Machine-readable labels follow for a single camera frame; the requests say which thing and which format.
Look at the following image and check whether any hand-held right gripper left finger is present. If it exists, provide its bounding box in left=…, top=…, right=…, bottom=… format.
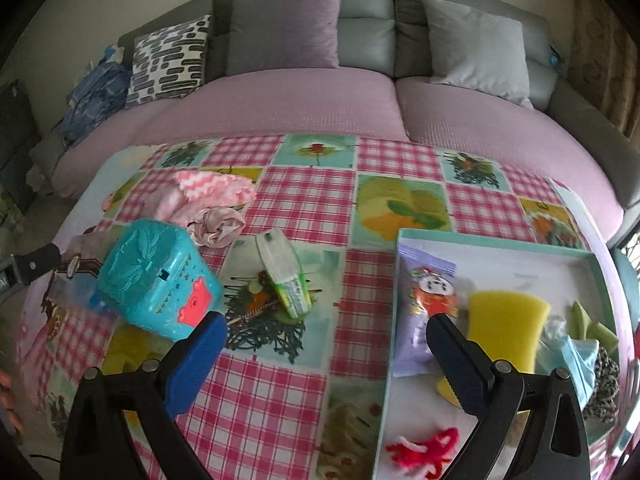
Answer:
left=59, top=310, right=230, bottom=480

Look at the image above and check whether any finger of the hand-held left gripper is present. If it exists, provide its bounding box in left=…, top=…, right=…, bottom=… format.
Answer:
left=11, top=241, right=62, bottom=286

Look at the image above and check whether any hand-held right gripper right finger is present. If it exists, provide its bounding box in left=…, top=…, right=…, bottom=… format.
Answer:
left=425, top=312, right=592, bottom=480

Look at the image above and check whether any purple snack packet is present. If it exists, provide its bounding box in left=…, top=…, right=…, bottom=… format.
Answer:
left=391, top=244, right=473, bottom=378

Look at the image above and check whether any yellow sponge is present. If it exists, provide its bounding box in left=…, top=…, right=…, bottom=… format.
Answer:
left=436, top=290, right=552, bottom=408

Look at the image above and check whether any teal plastic box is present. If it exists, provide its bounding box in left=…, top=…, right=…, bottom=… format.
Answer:
left=96, top=218, right=223, bottom=346

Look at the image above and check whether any white tray with teal rim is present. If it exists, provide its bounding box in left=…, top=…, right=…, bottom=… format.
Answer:
left=371, top=228, right=631, bottom=480

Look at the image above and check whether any blue face mask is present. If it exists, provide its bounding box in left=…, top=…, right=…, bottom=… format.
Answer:
left=537, top=315, right=601, bottom=413

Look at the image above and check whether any leopard print cloth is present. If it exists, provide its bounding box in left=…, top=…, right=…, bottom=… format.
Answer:
left=582, top=346, right=622, bottom=423

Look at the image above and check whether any clear plastic box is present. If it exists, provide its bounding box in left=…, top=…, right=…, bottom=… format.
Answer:
left=47, top=232, right=118, bottom=321

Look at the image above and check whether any green and white wipes packet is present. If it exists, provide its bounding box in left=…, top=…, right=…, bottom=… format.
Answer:
left=255, top=228, right=316, bottom=322

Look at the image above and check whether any dark cabinet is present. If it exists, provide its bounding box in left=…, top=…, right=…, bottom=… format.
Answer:
left=0, top=80, right=43, bottom=211

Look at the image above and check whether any beige crumpled cloth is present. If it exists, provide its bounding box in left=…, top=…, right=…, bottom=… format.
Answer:
left=187, top=206, right=247, bottom=248

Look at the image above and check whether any green cloth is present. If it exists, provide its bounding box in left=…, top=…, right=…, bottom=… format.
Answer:
left=570, top=301, right=620, bottom=346

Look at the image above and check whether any pink fluffy cloth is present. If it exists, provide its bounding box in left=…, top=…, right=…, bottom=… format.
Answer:
left=102, top=170, right=258, bottom=226

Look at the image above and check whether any pile of blue clothes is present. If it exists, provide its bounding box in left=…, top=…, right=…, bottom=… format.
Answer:
left=50, top=45, right=133, bottom=148

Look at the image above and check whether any black and white patterned pillow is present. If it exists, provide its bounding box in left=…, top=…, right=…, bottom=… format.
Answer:
left=125, top=14, right=212, bottom=106

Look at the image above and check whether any purple sofa cover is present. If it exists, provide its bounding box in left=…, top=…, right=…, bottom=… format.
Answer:
left=50, top=67, right=626, bottom=241

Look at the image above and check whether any grey pillow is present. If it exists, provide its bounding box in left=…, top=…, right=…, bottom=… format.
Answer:
left=421, top=0, right=535, bottom=110

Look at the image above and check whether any grey sofa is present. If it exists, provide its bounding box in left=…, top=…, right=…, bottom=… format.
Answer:
left=30, top=0, right=640, bottom=241

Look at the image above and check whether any beige patterned curtain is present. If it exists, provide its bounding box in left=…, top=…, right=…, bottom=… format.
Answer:
left=565, top=0, right=640, bottom=146

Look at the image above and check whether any purple pillow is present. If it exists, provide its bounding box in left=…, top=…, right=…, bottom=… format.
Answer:
left=226, top=0, right=347, bottom=77

